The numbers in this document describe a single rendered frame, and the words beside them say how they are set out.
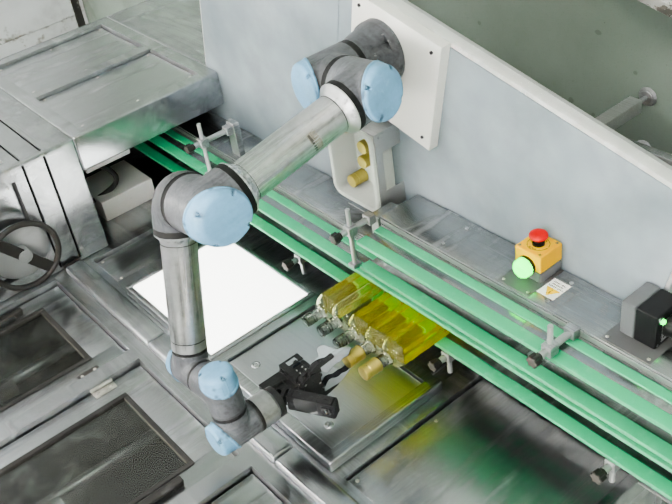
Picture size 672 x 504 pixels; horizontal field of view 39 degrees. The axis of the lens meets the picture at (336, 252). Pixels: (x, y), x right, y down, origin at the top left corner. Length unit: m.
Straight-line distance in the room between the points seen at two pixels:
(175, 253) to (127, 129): 0.95
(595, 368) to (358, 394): 0.60
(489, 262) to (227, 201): 0.64
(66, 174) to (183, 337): 0.91
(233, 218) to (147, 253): 1.13
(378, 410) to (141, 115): 1.16
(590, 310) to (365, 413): 0.56
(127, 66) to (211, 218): 1.43
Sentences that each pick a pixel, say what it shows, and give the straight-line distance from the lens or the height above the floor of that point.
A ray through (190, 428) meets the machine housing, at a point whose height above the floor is 1.46.
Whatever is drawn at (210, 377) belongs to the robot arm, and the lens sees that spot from 1.91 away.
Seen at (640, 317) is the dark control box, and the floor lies 0.83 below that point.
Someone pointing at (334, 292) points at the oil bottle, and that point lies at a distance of 2.25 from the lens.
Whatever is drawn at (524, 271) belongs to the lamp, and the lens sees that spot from 1.99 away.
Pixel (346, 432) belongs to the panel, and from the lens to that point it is 2.13.
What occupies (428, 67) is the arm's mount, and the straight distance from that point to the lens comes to 2.05.
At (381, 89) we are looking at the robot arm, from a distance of 1.89.
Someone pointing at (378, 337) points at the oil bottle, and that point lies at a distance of 2.11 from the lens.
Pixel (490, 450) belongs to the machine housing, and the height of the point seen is 1.03.
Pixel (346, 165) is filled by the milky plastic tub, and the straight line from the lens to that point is 2.41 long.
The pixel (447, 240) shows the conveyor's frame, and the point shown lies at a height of 0.84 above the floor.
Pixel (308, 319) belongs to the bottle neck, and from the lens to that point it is 2.21.
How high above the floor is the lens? 2.01
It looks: 27 degrees down
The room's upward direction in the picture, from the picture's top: 121 degrees counter-clockwise
